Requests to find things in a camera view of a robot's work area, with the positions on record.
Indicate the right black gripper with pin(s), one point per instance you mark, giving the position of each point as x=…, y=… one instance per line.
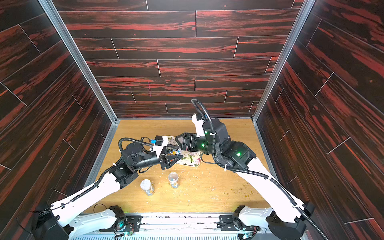
x=191, y=142

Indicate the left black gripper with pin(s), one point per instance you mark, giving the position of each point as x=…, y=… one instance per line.
x=163, y=161

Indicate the clear candy jar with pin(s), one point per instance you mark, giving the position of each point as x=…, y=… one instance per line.
x=174, y=150
x=174, y=180

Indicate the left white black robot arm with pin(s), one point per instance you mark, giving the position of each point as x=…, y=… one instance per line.
x=63, y=220

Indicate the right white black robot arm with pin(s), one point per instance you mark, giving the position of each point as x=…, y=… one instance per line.
x=287, y=217

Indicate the left white-lidded candy jar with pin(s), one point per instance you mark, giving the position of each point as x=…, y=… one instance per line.
x=148, y=187

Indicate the floral pink rectangular tray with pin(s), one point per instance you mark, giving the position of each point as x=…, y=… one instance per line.
x=192, y=159

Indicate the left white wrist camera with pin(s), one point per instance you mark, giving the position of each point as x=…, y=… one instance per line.
x=158, y=143

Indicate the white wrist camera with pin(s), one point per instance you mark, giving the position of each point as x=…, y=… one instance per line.
x=158, y=143
x=198, y=121

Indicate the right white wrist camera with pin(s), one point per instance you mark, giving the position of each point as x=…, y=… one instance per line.
x=198, y=121

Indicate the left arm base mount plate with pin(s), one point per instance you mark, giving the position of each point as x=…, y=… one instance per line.
x=129, y=224

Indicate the metal front rail frame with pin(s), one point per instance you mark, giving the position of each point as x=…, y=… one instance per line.
x=170, y=227

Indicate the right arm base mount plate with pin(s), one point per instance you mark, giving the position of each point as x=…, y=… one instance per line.
x=227, y=223

